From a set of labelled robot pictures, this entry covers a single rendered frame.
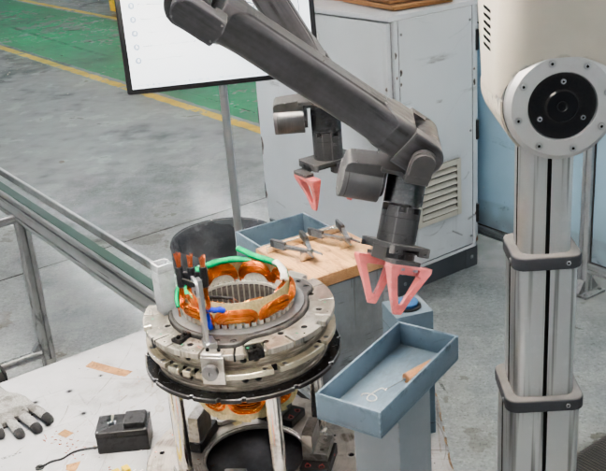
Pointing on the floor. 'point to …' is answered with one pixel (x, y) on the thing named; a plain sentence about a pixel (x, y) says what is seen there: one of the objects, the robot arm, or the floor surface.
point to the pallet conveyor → (75, 246)
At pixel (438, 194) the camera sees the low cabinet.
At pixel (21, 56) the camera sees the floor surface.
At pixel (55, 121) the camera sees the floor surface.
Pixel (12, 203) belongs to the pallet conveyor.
